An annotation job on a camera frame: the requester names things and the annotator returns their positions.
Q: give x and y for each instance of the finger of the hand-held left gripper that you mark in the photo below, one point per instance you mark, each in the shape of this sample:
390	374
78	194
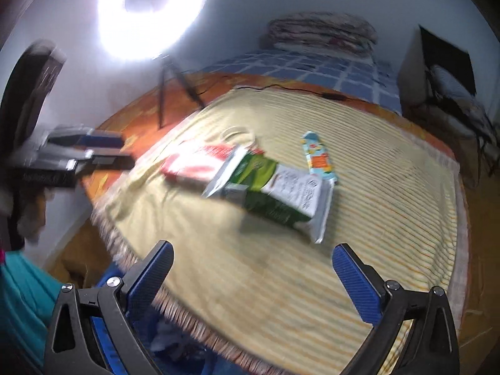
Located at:
113	161
97	138

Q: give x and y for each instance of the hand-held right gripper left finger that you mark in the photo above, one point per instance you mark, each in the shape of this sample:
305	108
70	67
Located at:
156	265

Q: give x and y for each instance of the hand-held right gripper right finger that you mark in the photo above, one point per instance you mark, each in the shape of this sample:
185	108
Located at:
355	285

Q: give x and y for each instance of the blue plastic basket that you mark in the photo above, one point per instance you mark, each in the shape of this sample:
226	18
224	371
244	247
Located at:
113	277

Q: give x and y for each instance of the white plastic bag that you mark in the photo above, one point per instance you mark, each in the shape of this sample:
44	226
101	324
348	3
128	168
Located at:
166	338

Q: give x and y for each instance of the green snack packet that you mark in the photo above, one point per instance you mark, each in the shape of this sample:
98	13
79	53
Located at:
258	172

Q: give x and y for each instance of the person's left forearm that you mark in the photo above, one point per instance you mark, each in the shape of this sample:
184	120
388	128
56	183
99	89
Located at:
31	215

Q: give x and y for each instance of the orange floral bedsheet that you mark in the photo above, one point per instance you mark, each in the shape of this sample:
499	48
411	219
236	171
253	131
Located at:
156	97

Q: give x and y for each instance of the red cardboard box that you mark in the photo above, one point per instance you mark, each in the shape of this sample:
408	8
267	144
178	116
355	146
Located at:
187	164

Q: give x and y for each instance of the black tripod stand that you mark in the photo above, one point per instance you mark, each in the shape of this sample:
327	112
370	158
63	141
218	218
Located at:
162	93

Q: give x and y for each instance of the white tape roll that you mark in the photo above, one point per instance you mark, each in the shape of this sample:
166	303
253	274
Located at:
224	134

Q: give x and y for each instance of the light blue orange packet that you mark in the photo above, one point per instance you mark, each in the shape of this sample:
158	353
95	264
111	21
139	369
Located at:
318	160

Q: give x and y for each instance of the person's teal garment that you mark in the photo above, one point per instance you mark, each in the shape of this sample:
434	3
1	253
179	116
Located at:
23	300

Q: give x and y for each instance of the blue checkered bedsheet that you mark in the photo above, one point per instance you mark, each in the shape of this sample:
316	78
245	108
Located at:
312	70

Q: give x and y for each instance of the striped cloth on chair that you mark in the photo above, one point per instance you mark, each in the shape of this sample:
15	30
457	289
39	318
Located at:
449	82

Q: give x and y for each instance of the folded floral quilts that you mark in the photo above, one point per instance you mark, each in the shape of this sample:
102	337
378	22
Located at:
320	31

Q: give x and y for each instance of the black folding chair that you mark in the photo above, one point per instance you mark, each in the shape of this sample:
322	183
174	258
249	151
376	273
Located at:
449	54

